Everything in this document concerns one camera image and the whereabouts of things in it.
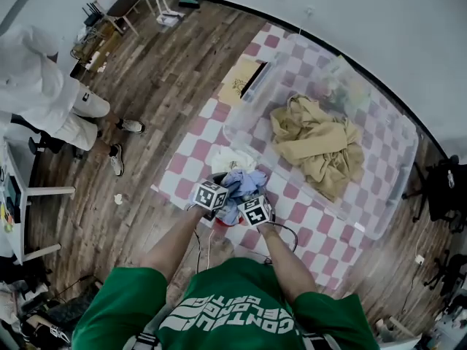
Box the tan yellow garment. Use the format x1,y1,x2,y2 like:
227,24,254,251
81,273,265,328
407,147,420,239
269,93,366,203

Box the light blue clothes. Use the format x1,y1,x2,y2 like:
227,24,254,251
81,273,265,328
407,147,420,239
218,168,268,225

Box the clear plastic storage bin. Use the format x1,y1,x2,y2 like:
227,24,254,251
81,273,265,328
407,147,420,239
222,33,420,241

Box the green printed t-shirt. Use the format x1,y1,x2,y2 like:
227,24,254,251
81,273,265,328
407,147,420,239
72,257,380,350

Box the white floor cable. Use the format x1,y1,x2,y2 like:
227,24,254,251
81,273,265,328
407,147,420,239
204,227,217,269

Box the white desk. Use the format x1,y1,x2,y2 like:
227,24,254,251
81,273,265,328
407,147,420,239
0,133,76,265

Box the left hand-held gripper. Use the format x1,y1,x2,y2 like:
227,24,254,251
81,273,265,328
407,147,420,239
191,171,230,211

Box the black router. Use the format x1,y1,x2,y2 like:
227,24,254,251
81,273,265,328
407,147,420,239
82,1,103,27

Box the person's right forearm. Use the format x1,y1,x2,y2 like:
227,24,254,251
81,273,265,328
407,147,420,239
257,222,318,304

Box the white plastic container with items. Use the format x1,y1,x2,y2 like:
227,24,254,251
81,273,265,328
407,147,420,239
346,217,369,238

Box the black mesh office chair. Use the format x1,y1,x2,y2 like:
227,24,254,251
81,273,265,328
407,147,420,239
401,154,467,235

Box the wooden chair dark seat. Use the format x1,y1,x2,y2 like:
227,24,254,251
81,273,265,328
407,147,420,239
90,0,154,38

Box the white dustpan stand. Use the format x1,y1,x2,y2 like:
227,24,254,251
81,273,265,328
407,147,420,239
153,0,186,27

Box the person's left forearm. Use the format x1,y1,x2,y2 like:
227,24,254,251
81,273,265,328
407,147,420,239
140,204,209,284

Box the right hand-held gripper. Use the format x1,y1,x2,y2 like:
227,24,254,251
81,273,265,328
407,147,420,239
236,194,274,228

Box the red white checkered table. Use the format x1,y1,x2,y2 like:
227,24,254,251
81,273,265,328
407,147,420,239
151,22,420,295

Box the cream flat paper bag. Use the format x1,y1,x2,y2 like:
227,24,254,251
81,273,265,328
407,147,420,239
217,57,264,106

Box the small grey desk monitor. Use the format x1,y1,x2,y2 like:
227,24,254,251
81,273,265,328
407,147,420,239
3,175,23,213

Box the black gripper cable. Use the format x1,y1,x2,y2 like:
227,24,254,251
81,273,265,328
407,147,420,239
255,221,299,266
192,227,204,273

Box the grey harness strap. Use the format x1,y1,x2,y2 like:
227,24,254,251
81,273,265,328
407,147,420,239
131,332,161,350
301,332,342,350

